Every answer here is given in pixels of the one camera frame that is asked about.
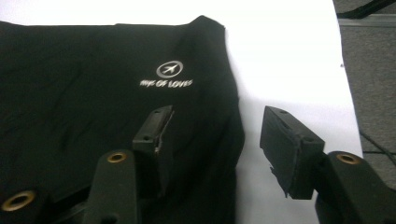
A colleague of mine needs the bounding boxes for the black tripod stand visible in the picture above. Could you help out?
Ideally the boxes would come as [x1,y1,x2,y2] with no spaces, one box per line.
[335,0,396,20]

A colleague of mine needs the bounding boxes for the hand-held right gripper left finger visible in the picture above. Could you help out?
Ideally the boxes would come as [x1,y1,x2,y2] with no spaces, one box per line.
[132,105,175,200]

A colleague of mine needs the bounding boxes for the black shorts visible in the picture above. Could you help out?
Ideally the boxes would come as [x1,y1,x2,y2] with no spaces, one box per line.
[0,14,246,224]

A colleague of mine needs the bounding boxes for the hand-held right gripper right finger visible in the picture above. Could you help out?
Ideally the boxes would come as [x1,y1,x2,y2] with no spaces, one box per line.
[260,105,326,200]

